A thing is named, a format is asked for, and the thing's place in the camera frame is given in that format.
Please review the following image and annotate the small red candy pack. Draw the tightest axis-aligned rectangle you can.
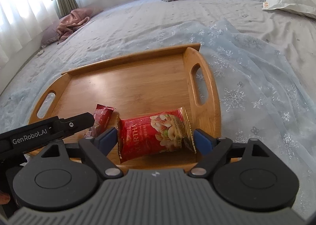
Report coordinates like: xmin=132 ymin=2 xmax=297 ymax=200
xmin=84 ymin=104 xmax=115 ymax=138

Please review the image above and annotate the grey bed sheet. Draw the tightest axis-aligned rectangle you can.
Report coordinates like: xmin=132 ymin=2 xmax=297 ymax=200
xmin=1 ymin=0 xmax=315 ymax=105

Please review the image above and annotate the light blue snowflake tulle cloth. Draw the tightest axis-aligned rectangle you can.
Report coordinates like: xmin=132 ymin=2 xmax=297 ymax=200
xmin=1 ymin=20 xmax=315 ymax=217

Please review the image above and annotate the red nuts snack bag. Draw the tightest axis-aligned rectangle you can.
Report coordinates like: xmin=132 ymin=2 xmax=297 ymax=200
xmin=117 ymin=107 xmax=197 ymax=163

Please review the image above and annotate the pink crumpled blanket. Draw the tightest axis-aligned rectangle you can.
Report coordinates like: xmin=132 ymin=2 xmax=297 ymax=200
xmin=56 ymin=8 xmax=94 ymax=43

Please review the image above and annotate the wooden serving tray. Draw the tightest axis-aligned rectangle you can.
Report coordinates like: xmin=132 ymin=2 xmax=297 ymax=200
xmin=24 ymin=43 xmax=242 ymax=174

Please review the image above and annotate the purple pillow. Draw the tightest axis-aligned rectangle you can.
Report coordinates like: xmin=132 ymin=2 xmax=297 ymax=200
xmin=41 ymin=21 xmax=60 ymax=49

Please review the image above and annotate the person left hand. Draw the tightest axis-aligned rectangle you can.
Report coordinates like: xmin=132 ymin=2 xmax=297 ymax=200
xmin=0 ymin=191 xmax=10 ymax=205

